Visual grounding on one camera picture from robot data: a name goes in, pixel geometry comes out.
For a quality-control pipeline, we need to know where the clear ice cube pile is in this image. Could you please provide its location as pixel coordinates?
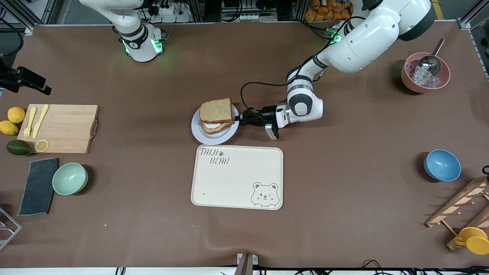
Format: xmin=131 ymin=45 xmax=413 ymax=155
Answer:
xmin=412 ymin=67 xmax=440 ymax=86

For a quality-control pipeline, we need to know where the blue bowl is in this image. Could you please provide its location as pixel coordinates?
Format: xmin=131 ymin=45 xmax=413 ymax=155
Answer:
xmin=423 ymin=149 xmax=462 ymax=182

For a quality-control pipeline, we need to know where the wooden cutting board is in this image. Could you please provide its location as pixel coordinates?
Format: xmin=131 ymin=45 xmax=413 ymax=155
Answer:
xmin=17 ymin=104 xmax=100 ymax=154

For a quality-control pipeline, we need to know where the pink bowl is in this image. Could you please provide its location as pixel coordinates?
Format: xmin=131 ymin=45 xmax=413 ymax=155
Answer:
xmin=401 ymin=52 xmax=451 ymax=94

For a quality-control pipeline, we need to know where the mint green bowl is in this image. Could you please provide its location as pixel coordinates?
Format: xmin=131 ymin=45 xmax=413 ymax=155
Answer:
xmin=52 ymin=163 xmax=89 ymax=196

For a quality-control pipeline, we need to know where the green avocado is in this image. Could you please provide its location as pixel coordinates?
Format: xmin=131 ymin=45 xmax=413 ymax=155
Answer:
xmin=6 ymin=139 xmax=32 ymax=156

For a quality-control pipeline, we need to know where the cream bear print tray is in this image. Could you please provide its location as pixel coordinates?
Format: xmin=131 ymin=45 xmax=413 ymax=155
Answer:
xmin=191 ymin=144 xmax=284 ymax=210

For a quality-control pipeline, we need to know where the dark grey cloth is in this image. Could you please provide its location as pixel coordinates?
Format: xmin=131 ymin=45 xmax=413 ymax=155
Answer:
xmin=17 ymin=158 xmax=59 ymax=217

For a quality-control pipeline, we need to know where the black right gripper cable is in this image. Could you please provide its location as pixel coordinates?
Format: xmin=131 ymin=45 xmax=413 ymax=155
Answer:
xmin=0 ymin=18 xmax=23 ymax=58

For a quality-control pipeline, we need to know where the yellow plastic knife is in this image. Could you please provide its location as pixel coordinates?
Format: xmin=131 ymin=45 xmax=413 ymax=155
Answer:
xmin=32 ymin=104 xmax=49 ymax=139

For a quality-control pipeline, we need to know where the metal table bracket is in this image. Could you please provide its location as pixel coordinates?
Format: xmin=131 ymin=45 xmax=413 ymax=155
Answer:
xmin=236 ymin=253 xmax=259 ymax=275

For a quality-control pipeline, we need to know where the yellow lemon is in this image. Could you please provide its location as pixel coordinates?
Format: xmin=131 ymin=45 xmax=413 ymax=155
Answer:
xmin=0 ymin=120 xmax=19 ymax=136
xmin=8 ymin=107 xmax=26 ymax=124

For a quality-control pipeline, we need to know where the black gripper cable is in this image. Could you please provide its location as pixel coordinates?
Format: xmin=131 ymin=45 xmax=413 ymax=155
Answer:
xmin=0 ymin=18 xmax=23 ymax=58
xmin=240 ymin=16 xmax=369 ymax=111

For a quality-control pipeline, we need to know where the white round plate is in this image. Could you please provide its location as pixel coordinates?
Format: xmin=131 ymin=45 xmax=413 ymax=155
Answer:
xmin=191 ymin=103 xmax=240 ymax=145

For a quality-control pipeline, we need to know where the metal wire rack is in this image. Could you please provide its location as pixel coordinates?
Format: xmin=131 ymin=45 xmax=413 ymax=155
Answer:
xmin=0 ymin=207 xmax=22 ymax=251

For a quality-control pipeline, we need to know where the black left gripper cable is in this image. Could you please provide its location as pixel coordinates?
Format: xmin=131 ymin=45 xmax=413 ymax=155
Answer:
xmin=240 ymin=16 xmax=369 ymax=111

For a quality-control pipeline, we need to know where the white power strip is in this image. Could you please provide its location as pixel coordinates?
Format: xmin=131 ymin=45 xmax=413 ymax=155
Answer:
xmin=147 ymin=0 xmax=191 ymax=23

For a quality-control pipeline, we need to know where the yellow cup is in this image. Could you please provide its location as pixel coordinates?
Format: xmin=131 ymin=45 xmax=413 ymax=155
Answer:
xmin=455 ymin=227 xmax=489 ymax=255

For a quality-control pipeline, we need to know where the orange bread roll pile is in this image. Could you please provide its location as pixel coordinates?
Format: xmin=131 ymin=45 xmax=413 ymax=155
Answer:
xmin=305 ymin=0 xmax=354 ymax=21

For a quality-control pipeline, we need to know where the brown bread slice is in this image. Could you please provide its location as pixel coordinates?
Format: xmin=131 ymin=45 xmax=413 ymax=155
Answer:
xmin=201 ymin=115 xmax=234 ymax=135
xmin=199 ymin=97 xmax=234 ymax=125

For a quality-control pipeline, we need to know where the wooden rack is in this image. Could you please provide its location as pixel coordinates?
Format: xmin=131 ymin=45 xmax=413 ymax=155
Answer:
xmin=425 ymin=176 xmax=489 ymax=251

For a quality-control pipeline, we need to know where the yellow plastic fork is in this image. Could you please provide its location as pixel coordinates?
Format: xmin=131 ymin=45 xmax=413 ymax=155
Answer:
xmin=24 ymin=107 xmax=37 ymax=139

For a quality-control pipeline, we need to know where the brown table cover sheet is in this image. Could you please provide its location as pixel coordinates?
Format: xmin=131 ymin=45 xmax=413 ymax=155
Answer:
xmin=0 ymin=21 xmax=489 ymax=269

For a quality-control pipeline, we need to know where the metal scoop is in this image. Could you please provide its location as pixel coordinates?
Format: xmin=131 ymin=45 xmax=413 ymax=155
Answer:
xmin=415 ymin=38 xmax=446 ymax=76

